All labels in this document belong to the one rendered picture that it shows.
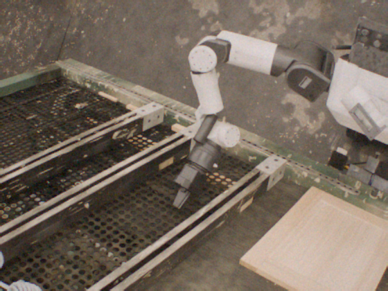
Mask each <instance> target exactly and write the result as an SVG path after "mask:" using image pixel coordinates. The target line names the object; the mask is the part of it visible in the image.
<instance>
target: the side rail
mask: <svg viewBox="0 0 388 291"><path fill-rule="evenodd" d="M60 76H62V75H61V67H59V66H58V65H55V64H50V65H47V66H45V67H42V68H38V69H35V70H32V71H27V72H25V73H23V74H19V75H17V76H13V77H9V78H6V79H3V80H1V81H0V97H2V96H5V95H8V94H11V93H15V92H16V91H21V90H22V89H25V88H27V87H31V86H33V85H37V84H40V83H43V82H46V81H49V80H51V79H53V78H57V77H60Z"/></svg>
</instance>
